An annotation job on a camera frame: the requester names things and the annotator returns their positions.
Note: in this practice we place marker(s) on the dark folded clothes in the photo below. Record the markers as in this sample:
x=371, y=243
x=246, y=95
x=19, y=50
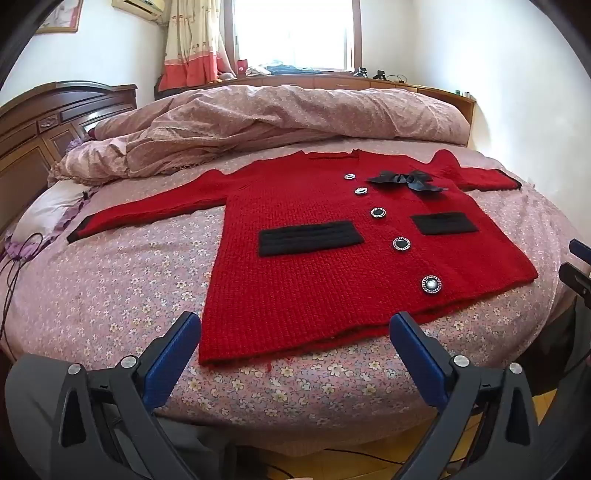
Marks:
x=300, y=69

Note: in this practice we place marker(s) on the small red box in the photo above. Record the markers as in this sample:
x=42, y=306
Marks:
x=243, y=67

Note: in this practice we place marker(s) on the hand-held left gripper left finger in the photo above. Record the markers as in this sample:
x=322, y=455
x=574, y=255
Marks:
x=173, y=355

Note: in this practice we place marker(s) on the framed wall picture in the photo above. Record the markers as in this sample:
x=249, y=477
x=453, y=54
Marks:
x=62, y=14

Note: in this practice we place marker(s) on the bed with floral sheet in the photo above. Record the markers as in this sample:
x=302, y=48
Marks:
x=115, y=300

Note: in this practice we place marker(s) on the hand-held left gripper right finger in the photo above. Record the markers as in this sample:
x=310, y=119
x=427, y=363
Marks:
x=415, y=353

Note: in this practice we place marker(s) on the floral curtain with red hem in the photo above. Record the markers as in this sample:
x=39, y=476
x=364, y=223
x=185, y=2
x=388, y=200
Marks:
x=194, y=46

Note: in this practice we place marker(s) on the red knitted cardigan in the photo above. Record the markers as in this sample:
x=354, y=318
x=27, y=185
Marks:
x=300, y=277

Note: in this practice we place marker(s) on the pink floral quilt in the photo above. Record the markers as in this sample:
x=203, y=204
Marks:
x=277, y=115

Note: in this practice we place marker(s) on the person's grey trouser leg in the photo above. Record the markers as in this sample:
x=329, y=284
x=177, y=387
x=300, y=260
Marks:
x=32, y=406

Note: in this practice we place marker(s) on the wooden window ledge cabinet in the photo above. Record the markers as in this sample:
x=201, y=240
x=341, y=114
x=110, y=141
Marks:
x=369, y=83

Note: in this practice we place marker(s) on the small black device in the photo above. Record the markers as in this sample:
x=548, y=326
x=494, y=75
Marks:
x=361, y=72
x=380, y=74

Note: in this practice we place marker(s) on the white cloth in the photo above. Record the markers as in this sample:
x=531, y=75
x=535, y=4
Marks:
x=257, y=71

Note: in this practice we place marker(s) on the bright window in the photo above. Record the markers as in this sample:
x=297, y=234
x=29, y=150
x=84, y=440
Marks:
x=295, y=32

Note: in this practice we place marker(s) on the dark wooden headboard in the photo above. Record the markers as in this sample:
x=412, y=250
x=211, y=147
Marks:
x=37, y=152

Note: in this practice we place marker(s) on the white air conditioner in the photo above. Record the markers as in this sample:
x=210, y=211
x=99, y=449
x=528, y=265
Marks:
x=138, y=5

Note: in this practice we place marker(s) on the pale purple pillow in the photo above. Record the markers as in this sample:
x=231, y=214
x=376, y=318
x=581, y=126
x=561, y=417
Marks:
x=51, y=203

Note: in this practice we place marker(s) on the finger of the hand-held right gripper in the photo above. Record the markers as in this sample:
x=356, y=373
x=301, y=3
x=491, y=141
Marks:
x=581, y=249
x=577, y=279

